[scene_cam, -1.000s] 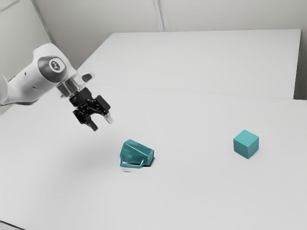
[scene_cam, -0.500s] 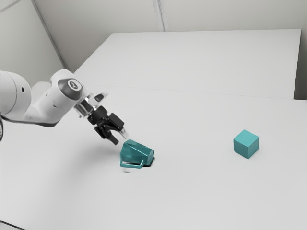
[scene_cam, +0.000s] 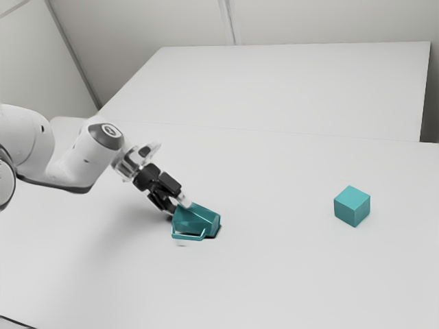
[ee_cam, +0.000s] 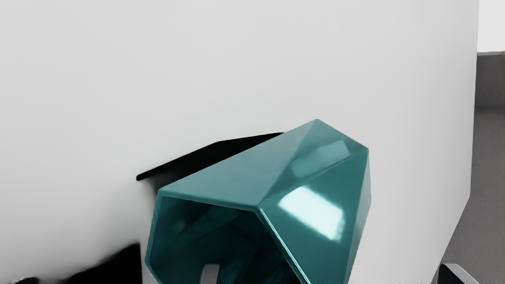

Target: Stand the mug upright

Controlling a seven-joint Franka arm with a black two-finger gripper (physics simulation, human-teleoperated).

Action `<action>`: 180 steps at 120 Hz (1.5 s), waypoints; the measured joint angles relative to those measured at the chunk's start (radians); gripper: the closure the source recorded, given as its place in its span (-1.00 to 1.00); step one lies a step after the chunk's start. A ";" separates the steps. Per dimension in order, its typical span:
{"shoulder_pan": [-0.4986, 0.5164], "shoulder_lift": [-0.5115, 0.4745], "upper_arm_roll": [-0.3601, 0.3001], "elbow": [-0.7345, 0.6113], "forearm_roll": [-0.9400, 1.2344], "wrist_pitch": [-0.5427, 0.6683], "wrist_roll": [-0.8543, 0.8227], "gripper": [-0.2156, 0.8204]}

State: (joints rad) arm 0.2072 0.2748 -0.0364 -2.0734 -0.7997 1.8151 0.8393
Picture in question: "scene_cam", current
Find teal cube block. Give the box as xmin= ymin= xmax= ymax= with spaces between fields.
xmin=333 ymin=185 xmax=371 ymax=228

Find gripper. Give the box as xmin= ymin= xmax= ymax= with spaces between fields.
xmin=132 ymin=162 xmax=192 ymax=214

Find teal faceted mug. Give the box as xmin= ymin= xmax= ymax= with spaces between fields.
xmin=170 ymin=202 xmax=222 ymax=241

